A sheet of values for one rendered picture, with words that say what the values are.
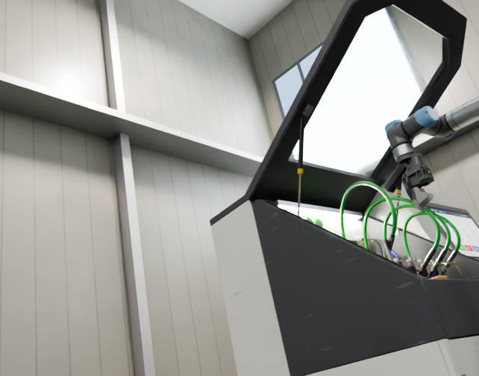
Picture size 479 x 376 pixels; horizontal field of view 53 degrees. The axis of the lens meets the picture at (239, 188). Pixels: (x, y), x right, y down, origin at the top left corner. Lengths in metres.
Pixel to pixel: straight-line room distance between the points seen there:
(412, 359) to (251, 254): 0.73
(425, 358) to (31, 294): 2.37
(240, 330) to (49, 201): 1.93
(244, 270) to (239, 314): 0.17
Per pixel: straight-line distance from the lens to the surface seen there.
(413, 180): 1.80
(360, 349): 1.52
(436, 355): 1.39
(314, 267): 1.62
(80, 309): 3.28
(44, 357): 3.12
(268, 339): 1.80
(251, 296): 1.85
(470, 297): 1.60
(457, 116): 1.89
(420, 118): 1.81
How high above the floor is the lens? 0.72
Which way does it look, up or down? 25 degrees up
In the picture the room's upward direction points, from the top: 12 degrees counter-clockwise
